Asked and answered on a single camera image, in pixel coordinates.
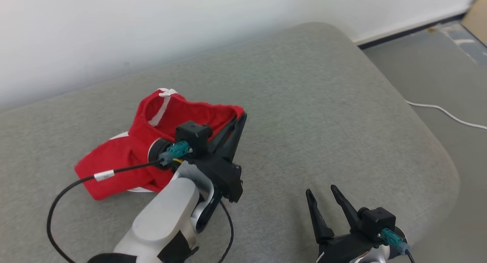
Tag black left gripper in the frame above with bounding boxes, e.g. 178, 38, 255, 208
183, 113, 248, 203

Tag brown cardboard panel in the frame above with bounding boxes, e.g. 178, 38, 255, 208
461, 0, 487, 46

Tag red shorts with white trim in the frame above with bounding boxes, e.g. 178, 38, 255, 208
74, 88, 245, 201

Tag white floor cable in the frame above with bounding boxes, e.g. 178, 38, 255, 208
405, 100, 487, 130

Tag grey fabric sofa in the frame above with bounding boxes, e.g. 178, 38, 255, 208
0, 22, 461, 263

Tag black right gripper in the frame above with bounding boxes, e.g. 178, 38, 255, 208
306, 185, 381, 263

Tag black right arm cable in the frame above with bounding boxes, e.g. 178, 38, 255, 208
380, 228, 416, 263

